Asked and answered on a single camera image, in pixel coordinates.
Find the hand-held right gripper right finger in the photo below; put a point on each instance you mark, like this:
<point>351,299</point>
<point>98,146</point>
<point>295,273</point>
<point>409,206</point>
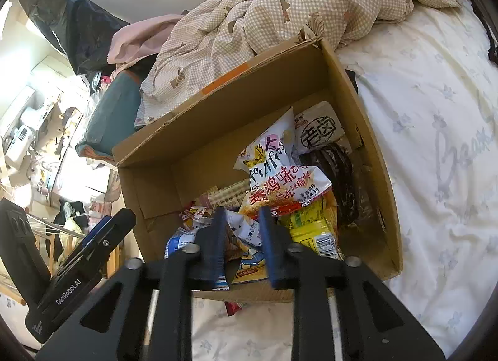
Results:
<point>270,244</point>

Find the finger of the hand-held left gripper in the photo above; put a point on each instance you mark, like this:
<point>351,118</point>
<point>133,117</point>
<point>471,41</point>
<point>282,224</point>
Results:
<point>97,230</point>
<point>107,244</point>

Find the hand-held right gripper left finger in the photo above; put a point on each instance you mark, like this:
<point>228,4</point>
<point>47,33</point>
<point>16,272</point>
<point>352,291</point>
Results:
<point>218,244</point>

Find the red white rice cake packet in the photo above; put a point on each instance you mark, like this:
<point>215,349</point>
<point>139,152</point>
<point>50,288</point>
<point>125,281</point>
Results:
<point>249,230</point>

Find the blue white snack packet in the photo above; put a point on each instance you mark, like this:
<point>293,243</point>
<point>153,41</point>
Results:
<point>181,242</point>

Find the beige striped wafer packet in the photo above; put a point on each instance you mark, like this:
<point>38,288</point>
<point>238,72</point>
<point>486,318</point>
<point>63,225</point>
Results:
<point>229,194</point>

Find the cardboard box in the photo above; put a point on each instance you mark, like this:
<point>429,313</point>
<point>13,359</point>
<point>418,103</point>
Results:
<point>218,139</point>

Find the hanging dark clothing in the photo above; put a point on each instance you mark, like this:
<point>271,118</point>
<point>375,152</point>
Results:
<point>74,221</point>

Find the yellow blue cartoon snack packet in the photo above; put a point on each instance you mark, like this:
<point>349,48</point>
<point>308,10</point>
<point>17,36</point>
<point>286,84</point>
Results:
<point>251,267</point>

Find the small red white snack packet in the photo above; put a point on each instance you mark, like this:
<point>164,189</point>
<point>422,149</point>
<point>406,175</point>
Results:
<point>196,216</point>

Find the white orange crisps packet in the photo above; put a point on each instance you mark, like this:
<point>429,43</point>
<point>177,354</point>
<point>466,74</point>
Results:
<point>280,186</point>

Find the white kitchen appliance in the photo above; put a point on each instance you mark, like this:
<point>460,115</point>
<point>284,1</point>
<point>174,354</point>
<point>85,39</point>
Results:
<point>19,139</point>

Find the teal cushion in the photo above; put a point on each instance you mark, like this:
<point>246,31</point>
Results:
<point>113,112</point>

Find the dark snack packet white label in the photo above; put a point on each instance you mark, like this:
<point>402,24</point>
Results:
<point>323,127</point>

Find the white printed bed sheet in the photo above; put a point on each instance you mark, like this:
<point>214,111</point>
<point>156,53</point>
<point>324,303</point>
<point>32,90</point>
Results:
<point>428,151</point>

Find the pink cloth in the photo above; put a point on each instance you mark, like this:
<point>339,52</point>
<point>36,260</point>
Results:
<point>136,44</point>

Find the black plastic bag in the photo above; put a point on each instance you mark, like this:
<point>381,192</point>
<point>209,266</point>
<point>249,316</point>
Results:
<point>74,23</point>

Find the beige checked quilt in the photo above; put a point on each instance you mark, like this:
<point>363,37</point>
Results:
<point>311,7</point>

